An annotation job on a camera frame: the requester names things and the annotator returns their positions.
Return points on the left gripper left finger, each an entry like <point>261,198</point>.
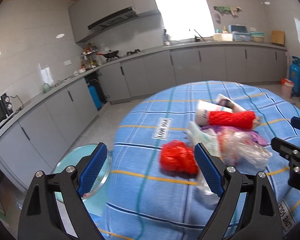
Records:
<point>81,220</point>

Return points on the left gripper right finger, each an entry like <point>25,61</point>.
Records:
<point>226,182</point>

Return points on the clear printed plastic bag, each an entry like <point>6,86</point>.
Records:
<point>238,145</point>

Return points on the purple snack wrapper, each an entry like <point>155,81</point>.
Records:
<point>254,135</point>

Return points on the red foam net sleeve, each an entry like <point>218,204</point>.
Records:
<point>242,120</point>

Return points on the pale green plastic bag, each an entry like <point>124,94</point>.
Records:
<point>208,138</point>

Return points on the light blue trash bin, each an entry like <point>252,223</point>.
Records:
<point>93,182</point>

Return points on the kitchen faucet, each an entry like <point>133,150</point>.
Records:
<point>196,35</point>

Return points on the white and red bucket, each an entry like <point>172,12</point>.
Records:
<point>287,88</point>

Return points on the blue gas cylinder right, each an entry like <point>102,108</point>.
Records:
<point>294,75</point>

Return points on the red net piece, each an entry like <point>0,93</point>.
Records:
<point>176,156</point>

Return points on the grey base cabinets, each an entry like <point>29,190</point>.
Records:
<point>39,135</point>

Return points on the blue plaid tablecloth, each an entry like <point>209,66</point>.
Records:
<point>154,192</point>

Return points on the white paper cup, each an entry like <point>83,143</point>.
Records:
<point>203,110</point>

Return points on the blue gas cylinder under counter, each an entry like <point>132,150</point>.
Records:
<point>95,97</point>

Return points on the wooden cutting board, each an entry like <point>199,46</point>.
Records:
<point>277,37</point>

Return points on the green ceramic jar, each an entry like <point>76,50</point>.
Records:
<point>46,88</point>

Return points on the teal basket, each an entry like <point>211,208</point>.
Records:
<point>257,37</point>

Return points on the white microwave oven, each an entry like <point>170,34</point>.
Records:
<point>6,108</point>

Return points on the blue dish rack box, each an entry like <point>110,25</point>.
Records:
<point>239,32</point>

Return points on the cream plastic basin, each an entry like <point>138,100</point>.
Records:
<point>223,37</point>

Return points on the black wok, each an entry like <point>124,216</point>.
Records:
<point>109,55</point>

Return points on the spice rack with bottles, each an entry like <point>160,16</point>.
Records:
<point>88,56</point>

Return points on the gas stove burner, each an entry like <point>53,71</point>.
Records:
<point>133,52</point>

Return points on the utensil holder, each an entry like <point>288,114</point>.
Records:
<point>166,38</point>

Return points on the bright window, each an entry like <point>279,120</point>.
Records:
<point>180,15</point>

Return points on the black range hood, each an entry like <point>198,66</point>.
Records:
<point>113,20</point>

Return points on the grey upper cabinets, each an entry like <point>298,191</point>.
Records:
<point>85,12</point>

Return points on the hanging cloths on wall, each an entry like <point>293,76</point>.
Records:
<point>233,11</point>

